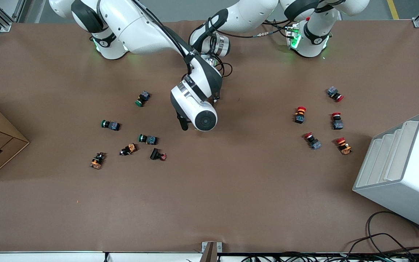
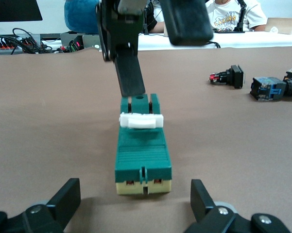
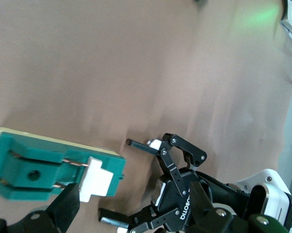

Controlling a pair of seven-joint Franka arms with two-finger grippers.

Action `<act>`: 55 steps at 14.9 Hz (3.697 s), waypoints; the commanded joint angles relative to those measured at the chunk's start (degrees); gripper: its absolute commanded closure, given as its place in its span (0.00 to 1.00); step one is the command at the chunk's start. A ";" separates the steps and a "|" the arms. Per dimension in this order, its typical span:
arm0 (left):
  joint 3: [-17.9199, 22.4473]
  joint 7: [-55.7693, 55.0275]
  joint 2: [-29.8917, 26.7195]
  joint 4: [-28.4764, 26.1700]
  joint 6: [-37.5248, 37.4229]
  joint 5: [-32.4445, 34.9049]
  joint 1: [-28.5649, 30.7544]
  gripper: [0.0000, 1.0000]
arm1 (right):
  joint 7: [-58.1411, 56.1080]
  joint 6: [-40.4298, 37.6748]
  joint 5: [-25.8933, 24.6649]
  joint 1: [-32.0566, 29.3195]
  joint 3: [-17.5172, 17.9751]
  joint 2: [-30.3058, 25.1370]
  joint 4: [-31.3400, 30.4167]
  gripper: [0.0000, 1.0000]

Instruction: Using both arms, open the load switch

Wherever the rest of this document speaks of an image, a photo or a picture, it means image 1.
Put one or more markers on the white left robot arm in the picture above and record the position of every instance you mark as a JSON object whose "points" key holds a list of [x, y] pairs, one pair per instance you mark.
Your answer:
{"points": [[246, 14]]}

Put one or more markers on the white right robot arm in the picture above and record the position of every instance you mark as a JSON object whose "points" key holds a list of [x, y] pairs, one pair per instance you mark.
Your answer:
{"points": [[140, 32]]}

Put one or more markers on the green pushbutton blue-grey block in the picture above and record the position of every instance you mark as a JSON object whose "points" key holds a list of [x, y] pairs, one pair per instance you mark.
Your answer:
{"points": [[143, 97], [150, 139], [113, 126]]}

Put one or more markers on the black square pushbutton red block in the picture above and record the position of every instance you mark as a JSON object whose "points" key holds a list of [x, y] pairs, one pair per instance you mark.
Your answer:
{"points": [[155, 154]]}

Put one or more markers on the black pushbutton orange block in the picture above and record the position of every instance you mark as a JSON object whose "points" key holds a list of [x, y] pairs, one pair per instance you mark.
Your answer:
{"points": [[129, 149], [97, 161]]}

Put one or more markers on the red mushroom button orange block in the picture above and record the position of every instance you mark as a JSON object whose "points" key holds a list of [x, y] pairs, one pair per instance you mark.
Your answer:
{"points": [[299, 117], [344, 147]]}

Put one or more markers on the red mushroom button grey block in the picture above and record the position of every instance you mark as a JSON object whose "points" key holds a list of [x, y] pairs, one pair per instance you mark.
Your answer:
{"points": [[333, 91], [337, 124], [315, 143]]}

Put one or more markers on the white slotted rack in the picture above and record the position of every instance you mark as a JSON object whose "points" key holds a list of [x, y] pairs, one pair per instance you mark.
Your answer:
{"points": [[413, 182]]}

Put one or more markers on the aluminium profile post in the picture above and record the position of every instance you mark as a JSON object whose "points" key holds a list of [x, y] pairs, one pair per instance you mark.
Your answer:
{"points": [[211, 251]]}

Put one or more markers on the white table edge rail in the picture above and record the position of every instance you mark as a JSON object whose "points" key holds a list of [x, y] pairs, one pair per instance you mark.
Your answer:
{"points": [[49, 256]]}

